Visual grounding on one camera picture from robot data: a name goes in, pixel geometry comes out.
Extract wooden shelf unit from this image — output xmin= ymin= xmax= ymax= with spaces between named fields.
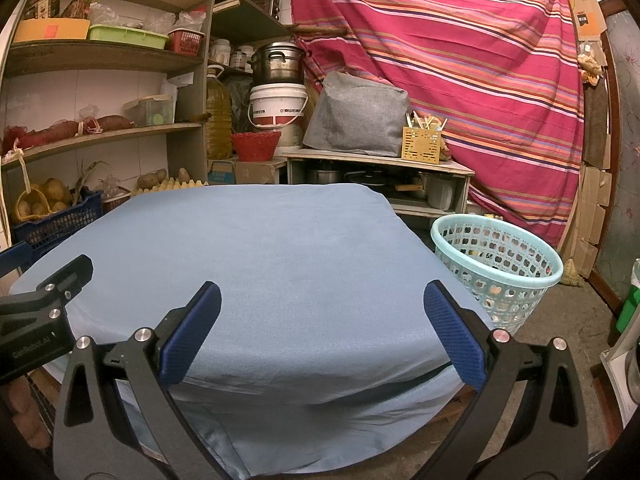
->
xmin=0 ymin=0 xmax=296 ymax=241

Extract black pan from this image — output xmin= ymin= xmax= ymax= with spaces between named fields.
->
xmin=345 ymin=170 xmax=426 ymax=196

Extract person's left hand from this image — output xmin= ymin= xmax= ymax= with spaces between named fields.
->
xmin=0 ymin=377 xmax=41 ymax=441

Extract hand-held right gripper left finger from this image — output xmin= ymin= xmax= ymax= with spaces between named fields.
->
xmin=52 ymin=281 xmax=223 ymax=480

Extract yellow egg tray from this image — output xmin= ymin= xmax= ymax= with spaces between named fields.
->
xmin=131 ymin=177 xmax=210 ymax=196

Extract small woven basket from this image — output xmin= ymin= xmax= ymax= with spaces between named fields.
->
xmin=102 ymin=187 xmax=132 ymax=213

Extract cardboard wall panels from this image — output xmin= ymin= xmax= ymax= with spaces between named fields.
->
xmin=562 ymin=0 xmax=616 ymax=281

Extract green plastic tray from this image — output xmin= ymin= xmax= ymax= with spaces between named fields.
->
xmin=87 ymin=24 xmax=171 ymax=51

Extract small steel pot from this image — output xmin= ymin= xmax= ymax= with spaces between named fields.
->
xmin=306 ymin=167 xmax=343 ymax=185

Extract blue plastic crate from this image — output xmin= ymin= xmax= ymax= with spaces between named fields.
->
xmin=10 ymin=187 xmax=103 ymax=261

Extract yellow bag of potatoes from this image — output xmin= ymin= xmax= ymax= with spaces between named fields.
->
xmin=12 ymin=177 xmax=73 ymax=223

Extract cardboard box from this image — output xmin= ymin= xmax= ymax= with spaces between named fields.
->
xmin=207 ymin=157 xmax=288 ymax=186

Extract clear plastic box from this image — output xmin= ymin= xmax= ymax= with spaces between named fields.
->
xmin=122 ymin=94 xmax=177 ymax=127

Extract white plastic container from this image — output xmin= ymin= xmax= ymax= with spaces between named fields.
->
xmin=427 ymin=174 xmax=456 ymax=211

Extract red net bag of sweet potatoes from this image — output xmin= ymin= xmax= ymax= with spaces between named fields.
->
xmin=2 ymin=115 xmax=136 ymax=152

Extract large potato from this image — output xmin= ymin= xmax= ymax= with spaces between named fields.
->
xmin=137 ymin=169 xmax=168 ymax=189

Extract yellow box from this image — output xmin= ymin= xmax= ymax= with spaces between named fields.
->
xmin=12 ymin=17 xmax=91 ymax=43

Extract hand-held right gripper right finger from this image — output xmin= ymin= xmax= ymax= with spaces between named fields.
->
xmin=415 ymin=280 xmax=591 ymax=480

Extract grey fabric cover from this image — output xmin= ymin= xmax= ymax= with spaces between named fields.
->
xmin=302 ymin=71 xmax=412 ymax=158

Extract light blue plastic basket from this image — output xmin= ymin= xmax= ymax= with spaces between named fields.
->
xmin=431 ymin=214 xmax=564 ymax=337

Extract blue tablecloth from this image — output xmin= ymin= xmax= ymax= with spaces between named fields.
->
xmin=9 ymin=182 xmax=493 ymax=478

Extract white plastic bucket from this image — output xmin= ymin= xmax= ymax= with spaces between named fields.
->
xmin=247 ymin=82 xmax=308 ymax=131

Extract low wooden cabinet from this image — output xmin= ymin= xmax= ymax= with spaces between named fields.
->
xmin=280 ymin=147 xmax=476 ymax=241

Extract large steel pot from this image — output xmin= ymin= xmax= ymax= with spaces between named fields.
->
xmin=249 ymin=42 xmax=312 ymax=86

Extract red striped cloth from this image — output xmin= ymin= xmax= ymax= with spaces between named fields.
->
xmin=287 ymin=0 xmax=586 ymax=248

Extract yellow utensil holder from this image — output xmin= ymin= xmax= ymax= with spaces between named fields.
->
xmin=401 ymin=110 xmax=448 ymax=165

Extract red plastic basket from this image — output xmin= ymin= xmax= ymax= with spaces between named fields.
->
xmin=230 ymin=131 xmax=282 ymax=162

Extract yellow oil jug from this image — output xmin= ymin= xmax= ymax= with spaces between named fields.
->
xmin=205 ymin=65 xmax=234 ymax=161

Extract small red mesh basket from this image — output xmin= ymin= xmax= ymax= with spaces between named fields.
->
xmin=167 ymin=29 xmax=206 ymax=56

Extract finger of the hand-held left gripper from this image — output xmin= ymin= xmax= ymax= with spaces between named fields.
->
xmin=35 ymin=254 xmax=95 ymax=306

